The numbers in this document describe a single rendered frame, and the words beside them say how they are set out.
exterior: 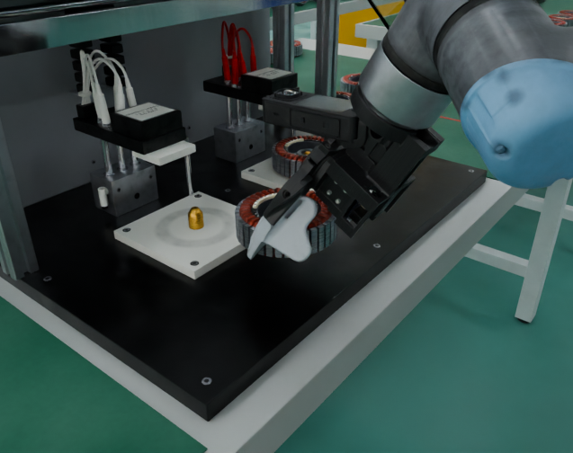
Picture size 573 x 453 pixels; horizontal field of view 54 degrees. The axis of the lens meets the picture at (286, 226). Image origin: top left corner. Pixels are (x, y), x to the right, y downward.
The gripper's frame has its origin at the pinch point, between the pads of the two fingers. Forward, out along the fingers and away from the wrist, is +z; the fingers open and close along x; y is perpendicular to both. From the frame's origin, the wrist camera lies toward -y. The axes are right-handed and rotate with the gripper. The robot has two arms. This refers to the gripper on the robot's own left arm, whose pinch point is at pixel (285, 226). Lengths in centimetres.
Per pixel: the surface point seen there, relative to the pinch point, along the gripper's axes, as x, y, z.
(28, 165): -8.0, -34.2, 20.6
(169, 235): -3.8, -11.0, 12.5
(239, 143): 21.5, -21.8, 16.2
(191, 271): -7.4, -4.2, 8.8
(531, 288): 114, 39, 58
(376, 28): 157, -65, 48
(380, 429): 49, 34, 77
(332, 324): -1.9, 11.2, 3.5
